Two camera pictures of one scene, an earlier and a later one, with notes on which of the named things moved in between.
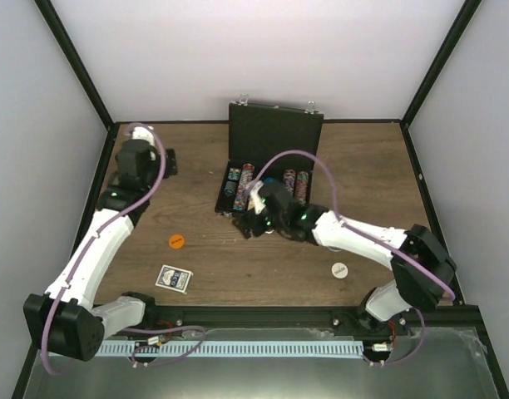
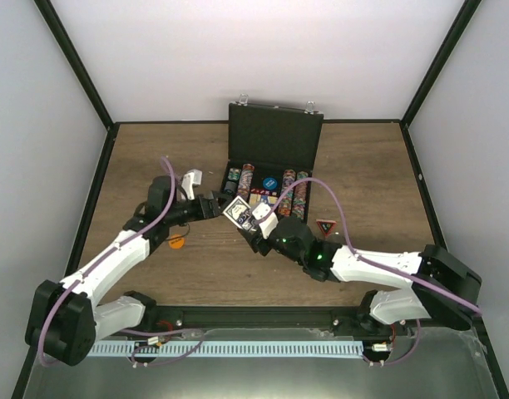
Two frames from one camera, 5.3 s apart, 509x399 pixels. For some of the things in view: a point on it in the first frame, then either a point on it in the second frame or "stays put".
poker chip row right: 301,186 stays put
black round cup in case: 229,188 stays put
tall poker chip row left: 246,174 stays put
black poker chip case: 276,145 stays put
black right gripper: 244,228 -> 256,241
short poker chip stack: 234,174 stays put
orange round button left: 176,241 stays put
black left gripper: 170,163 -> 213,206
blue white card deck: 174,278 -> 239,212
